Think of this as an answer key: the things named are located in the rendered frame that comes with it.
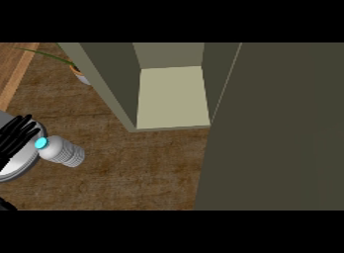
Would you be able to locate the clear water bottle cyan cap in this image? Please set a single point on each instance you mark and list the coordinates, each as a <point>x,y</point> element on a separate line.
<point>61,153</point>

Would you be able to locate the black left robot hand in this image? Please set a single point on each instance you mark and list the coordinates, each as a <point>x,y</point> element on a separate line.
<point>7,140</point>

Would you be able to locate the potted green plant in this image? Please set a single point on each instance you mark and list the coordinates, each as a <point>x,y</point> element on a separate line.
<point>79,75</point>

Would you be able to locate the open olive grey cabinet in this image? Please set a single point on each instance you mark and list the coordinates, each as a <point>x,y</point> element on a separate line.
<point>169,95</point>

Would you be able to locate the dark grey cabinet door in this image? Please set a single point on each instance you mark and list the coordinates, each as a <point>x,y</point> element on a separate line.
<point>282,131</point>

